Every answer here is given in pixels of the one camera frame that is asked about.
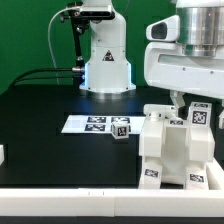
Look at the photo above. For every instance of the white marker base plate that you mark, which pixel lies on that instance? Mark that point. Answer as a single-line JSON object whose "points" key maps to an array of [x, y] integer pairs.
{"points": [[100, 124]]}

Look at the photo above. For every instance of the white marker cube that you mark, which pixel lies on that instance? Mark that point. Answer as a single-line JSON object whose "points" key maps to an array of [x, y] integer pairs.
{"points": [[120, 130], [199, 113]]}

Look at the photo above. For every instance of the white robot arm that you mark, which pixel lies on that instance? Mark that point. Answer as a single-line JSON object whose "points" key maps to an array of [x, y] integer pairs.
{"points": [[185, 53]]}

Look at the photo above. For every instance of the white piece at left edge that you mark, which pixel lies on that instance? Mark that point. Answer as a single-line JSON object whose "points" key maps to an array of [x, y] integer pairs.
{"points": [[1, 154]]}

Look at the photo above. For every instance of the white L-shaped wall fence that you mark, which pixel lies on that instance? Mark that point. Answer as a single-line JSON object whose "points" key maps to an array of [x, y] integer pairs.
{"points": [[118, 202]]}

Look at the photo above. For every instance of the white chair back frame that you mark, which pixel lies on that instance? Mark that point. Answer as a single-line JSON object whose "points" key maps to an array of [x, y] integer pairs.
{"points": [[165, 135]]}

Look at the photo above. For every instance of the white chair seat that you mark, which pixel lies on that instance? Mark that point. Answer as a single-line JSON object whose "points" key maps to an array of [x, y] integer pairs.
{"points": [[173, 172]]}

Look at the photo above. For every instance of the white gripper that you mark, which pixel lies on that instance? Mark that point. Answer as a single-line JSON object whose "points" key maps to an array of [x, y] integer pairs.
{"points": [[166, 67]]}

